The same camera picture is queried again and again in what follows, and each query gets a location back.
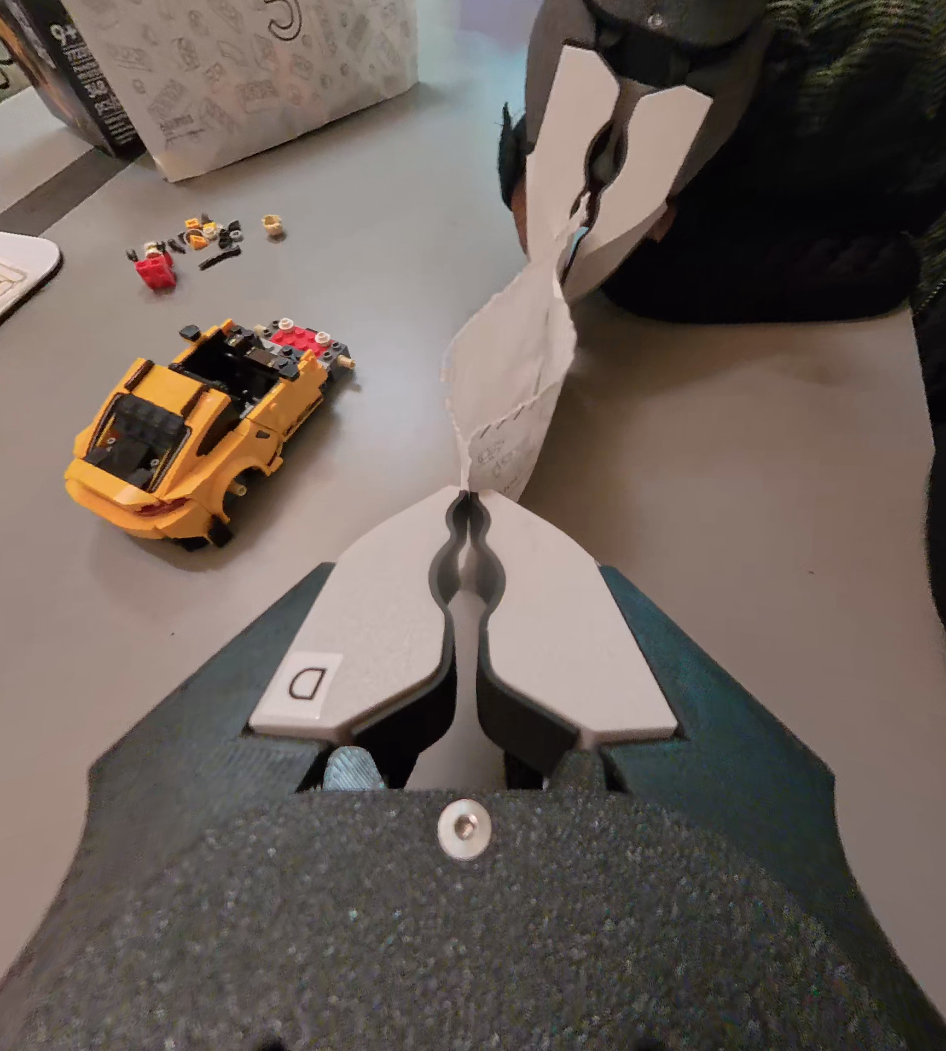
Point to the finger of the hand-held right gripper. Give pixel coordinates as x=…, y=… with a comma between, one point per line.
x=661, y=148
x=567, y=123

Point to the small group of toy bricks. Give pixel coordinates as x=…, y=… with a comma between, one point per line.
x=210, y=230

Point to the black toy wrench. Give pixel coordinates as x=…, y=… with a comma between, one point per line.
x=218, y=260

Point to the person's right forearm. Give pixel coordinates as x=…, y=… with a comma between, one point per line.
x=867, y=98

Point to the torn white paper bag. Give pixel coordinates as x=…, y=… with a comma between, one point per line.
x=514, y=361

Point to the red toy minifigure body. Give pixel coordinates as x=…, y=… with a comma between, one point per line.
x=154, y=269

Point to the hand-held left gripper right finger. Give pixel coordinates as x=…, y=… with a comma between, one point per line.
x=579, y=649

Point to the black toy set box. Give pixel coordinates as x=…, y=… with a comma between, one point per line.
x=54, y=74

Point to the person's right hand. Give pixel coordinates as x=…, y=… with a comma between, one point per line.
x=518, y=218

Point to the full white paper bag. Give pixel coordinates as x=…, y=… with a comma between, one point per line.
x=259, y=90

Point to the yellow toy brick car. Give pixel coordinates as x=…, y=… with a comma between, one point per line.
x=194, y=443

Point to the tan toy hair piece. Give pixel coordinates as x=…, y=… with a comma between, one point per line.
x=273, y=227

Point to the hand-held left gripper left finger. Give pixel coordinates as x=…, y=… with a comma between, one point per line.
x=366, y=632

